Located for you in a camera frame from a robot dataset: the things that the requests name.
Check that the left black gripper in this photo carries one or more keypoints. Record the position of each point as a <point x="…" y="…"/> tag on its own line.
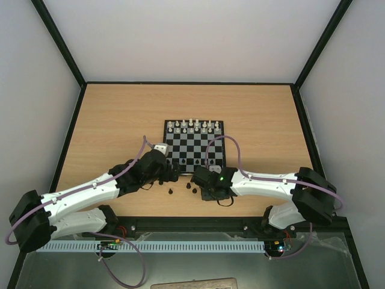
<point x="166" y="176"/>

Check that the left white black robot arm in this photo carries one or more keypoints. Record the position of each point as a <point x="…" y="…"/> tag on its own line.
<point x="37" y="219"/>

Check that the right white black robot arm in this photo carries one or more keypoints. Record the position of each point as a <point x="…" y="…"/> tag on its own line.
<point x="306" y="195"/>

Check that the black white chess board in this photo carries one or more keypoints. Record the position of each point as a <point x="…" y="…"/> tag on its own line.
<point x="196" y="146"/>

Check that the right controller circuit board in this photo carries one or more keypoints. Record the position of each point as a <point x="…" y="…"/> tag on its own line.
<point x="279" y="246"/>

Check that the controller circuit board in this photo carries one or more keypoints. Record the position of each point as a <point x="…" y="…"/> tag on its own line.
<point x="109" y="244"/>
<point x="279" y="246"/>

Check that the left controller circuit board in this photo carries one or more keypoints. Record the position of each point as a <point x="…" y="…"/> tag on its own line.
<point x="109" y="244"/>

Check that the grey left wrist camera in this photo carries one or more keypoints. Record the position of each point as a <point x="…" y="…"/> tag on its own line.
<point x="162" y="147"/>

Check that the light blue slotted cable duct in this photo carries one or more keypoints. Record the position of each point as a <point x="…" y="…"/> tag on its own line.
<point x="159" y="246"/>

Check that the black aluminium mounting rail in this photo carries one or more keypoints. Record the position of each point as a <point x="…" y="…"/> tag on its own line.
<point x="247" y="227"/>

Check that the black cage frame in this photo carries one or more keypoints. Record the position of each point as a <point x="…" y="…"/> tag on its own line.
<point x="341" y="225"/>

